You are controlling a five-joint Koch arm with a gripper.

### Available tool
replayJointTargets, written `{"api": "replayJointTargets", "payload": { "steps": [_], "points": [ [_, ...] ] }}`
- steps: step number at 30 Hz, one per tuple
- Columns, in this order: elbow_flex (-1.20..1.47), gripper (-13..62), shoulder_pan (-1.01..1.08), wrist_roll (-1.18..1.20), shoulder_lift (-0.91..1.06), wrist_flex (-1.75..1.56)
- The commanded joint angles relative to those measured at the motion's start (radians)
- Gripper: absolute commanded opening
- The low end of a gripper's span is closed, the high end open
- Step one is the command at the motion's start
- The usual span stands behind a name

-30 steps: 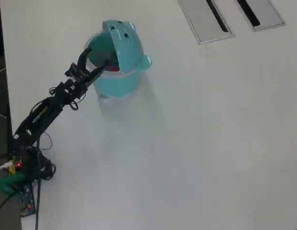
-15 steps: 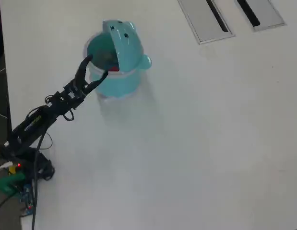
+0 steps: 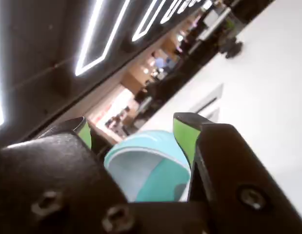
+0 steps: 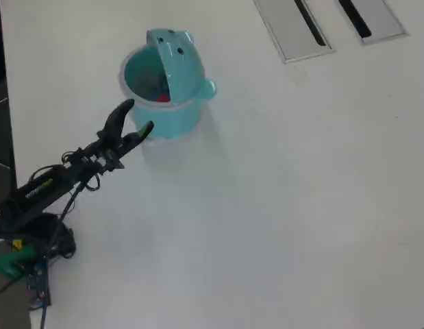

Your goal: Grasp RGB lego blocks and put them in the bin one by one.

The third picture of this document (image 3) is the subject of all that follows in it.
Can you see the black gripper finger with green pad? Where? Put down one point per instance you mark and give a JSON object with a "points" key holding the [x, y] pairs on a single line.
{"points": [[48, 175], [233, 175]]}

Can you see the teal plastic bin with lid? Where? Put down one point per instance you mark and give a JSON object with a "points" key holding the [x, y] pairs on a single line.
{"points": [[153, 170]]}

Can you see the small black stand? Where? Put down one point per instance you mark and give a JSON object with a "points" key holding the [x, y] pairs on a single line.
{"points": [[232, 47]]}

